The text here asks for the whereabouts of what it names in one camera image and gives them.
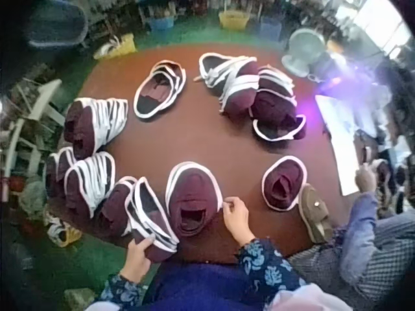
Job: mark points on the person's left hand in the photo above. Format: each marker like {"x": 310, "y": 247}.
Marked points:
{"x": 137, "y": 259}

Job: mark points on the person's right hand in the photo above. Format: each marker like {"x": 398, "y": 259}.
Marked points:
{"x": 239, "y": 220}

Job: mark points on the person's right fingers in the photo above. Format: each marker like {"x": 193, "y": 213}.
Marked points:
{"x": 231, "y": 204}

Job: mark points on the stack of maroon shoe uppers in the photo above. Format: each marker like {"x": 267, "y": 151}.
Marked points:
{"x": 160, "y": 90}
{"x": 152, "y": 217}
{"x": 113, "y": 209}
{"x": 279, "y": 129}
{"x": 275, "y": 97}
{"x": 57, "y": 173}
{"x": 283, "y": 183}
{"x": 87, "y": 183}
{"x": 231, "y": 82}
{"x": 193, "y": 197}
{"x": 94, "y": 121}

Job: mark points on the olive brown shoe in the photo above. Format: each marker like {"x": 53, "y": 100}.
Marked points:
{"x": 315, "y": 215}

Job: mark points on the white paper sheet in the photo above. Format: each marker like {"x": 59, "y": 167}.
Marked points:
{"x": 343, "y": 142}

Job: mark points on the grey table fan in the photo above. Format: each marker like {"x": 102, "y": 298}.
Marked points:
{"x": 303, "y": 47}

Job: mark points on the blue plastic tub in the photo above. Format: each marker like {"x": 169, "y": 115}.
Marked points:
{"x": 160, "y": 23}
{"x": 270, "y": 28}

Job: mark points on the yellow plastic tub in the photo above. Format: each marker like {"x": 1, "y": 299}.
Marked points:
{"x": 233, "y": 18}

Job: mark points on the green cloth heap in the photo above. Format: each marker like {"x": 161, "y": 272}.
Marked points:
{"x": 32, "y": 197}

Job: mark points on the large blue basket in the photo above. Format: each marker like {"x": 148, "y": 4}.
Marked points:
{"x": 55, "y": 27}

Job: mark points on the white frame rack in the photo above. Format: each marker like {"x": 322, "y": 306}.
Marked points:
{"x": 34, "y": 123}

